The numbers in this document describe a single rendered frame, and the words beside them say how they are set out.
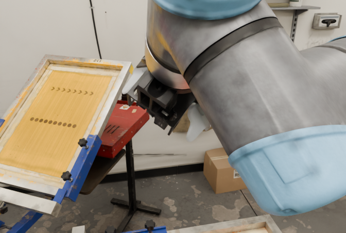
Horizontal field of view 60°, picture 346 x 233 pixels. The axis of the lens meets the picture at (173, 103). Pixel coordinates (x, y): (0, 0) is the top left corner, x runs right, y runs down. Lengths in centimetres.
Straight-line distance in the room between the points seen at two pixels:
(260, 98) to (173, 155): 307
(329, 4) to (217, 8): 323
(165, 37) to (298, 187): 12
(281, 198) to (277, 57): 8
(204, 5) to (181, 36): 3
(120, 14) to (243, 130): 253
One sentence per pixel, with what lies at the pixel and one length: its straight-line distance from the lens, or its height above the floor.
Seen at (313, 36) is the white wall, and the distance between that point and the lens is 337.
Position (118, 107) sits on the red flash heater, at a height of 110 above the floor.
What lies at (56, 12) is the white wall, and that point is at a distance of 271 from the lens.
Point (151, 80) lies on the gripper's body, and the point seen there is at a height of 189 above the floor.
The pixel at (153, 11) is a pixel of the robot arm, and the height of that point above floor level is 197.
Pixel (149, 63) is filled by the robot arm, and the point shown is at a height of 192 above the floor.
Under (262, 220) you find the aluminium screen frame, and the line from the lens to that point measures 149.
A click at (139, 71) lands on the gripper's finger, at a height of 186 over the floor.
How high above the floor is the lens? 199
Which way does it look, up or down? 23 degrees down
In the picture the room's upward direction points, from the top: straight up
